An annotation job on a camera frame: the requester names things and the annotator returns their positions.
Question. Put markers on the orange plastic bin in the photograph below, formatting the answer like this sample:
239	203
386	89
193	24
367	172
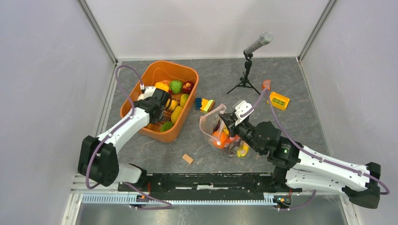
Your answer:
164	71

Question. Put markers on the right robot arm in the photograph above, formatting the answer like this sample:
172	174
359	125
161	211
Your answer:
299	167

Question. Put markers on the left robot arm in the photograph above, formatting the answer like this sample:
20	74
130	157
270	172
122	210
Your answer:
98	160

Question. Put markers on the yellow lemon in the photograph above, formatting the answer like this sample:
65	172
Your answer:
172	105

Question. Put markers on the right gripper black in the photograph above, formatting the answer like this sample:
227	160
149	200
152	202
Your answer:
229	119

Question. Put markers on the multicolour toy brick stack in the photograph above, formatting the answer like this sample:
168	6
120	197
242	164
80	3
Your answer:
204	105

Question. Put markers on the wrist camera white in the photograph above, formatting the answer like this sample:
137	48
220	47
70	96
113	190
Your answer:
148	92
242	110

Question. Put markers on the green star fruit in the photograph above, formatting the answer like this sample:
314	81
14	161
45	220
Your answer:
166	126

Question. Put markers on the grey microphone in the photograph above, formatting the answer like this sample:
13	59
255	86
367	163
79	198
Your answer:
264	39

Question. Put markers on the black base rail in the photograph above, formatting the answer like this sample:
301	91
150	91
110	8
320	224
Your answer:
208	188

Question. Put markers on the wooden block near bin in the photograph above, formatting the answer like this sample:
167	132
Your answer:
187	159

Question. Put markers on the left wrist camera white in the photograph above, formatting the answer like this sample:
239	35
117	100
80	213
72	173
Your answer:
148	92

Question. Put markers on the yellow toy brick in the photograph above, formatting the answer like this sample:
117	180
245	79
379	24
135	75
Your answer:
279	101

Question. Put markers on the clear zip top bag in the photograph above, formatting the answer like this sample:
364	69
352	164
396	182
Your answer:
206	125

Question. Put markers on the yellow green mango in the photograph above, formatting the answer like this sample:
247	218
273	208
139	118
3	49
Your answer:
184	99

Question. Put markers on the orange fruit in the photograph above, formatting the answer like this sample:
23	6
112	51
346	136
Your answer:
219	139

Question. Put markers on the green leafy vegetable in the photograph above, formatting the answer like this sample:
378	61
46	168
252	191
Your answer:
176	86

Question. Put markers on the yellow banana bunch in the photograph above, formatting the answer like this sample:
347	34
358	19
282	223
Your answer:
243	150

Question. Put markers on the black microphone tripod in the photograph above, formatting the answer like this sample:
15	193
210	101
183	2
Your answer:
244	81

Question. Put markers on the yellow pear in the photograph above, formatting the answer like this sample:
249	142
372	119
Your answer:
175	114

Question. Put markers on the red apple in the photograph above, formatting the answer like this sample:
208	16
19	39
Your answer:
187	87

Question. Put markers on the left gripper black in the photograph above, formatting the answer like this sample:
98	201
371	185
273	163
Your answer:
154	122

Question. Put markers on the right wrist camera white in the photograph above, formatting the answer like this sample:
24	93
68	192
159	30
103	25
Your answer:
242	110

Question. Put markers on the yellow bell pepper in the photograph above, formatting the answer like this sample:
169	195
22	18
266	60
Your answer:
225	131

